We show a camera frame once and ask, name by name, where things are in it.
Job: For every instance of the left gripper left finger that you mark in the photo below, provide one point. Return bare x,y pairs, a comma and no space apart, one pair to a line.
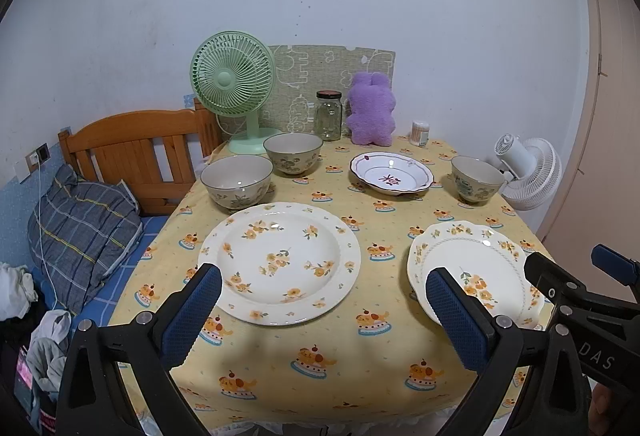
93,398

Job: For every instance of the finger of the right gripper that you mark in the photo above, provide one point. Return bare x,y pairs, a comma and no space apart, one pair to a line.
569,296
620,268

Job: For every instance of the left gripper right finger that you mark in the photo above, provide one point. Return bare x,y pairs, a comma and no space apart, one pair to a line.
555,397

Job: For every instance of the scalloped floral plate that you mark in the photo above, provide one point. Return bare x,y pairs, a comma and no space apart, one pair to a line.
486,265

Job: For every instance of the large round floral plate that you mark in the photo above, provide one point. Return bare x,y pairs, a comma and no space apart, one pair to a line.
282,263

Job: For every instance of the grey rabbit bowl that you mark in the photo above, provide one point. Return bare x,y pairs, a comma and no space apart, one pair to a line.
476,181

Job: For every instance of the red-patterned white deep plate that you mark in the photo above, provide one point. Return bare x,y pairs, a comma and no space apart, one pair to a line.
391,173

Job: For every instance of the beige door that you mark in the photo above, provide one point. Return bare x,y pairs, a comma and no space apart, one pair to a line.
598,199

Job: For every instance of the pile of clothes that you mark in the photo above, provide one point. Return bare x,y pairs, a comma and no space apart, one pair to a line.
33,355

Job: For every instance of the white standing fan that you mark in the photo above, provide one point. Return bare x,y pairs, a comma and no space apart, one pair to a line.
535,171

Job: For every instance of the blue plaid pillow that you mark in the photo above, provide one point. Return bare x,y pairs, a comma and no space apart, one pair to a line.
79,233

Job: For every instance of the wooden bed headboard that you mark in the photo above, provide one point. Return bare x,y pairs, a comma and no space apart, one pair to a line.
148,150

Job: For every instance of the yellow cartoon tablecloth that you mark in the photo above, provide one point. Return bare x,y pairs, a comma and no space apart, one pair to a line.
375,357

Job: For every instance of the cotton swab container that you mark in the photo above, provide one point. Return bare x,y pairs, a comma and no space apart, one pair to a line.
420,133

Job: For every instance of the green desk fan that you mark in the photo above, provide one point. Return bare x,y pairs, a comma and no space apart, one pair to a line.
232,74

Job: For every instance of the glass jar black lid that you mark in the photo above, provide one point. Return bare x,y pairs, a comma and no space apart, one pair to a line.
328,115

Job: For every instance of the purple plush toy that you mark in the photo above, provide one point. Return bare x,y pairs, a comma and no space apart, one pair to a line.
371,103

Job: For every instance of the green patterned mat board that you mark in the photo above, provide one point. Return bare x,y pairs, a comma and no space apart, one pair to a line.
304,69

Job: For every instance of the wall power socket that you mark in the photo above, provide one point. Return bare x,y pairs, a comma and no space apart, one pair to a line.
37,157

